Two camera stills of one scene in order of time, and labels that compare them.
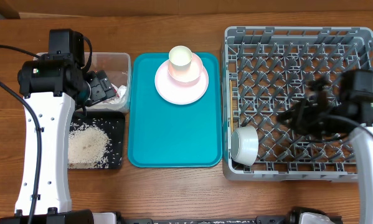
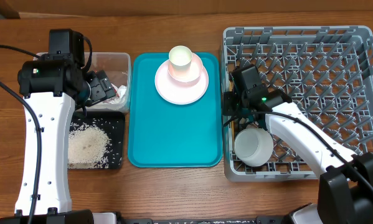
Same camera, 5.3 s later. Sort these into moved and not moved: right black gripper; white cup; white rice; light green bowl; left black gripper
Moved: right black gripper; light green bowl
Not moved: left black gripper; white cup; white rice
